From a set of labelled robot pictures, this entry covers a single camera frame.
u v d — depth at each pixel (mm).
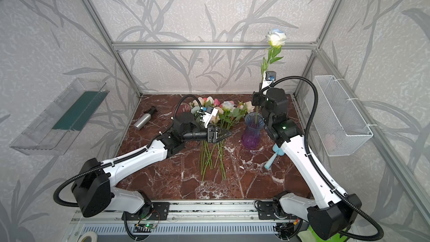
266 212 732
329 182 393
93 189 408
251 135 890
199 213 746
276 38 569
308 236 677
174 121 577
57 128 641
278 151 930
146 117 1046
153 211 719
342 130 599
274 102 476
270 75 550
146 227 706
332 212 363
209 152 909
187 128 607
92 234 683
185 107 1195
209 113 662
